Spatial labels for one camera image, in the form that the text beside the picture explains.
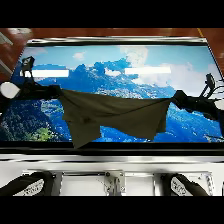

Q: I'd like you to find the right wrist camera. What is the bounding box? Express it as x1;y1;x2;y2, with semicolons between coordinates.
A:
199;73;216;98

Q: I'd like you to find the silver frame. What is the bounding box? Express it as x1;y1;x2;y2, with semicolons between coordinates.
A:
0;35;224;197

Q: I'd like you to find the olive green T-shirt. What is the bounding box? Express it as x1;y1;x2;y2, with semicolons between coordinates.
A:
59;87;174;150

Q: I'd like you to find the black cable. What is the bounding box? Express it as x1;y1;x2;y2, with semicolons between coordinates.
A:
205;84;224;100

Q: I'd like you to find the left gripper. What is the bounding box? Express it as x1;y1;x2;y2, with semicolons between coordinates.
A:
42;85;64;100

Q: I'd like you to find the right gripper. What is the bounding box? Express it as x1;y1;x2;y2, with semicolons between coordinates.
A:
171;89;194;109

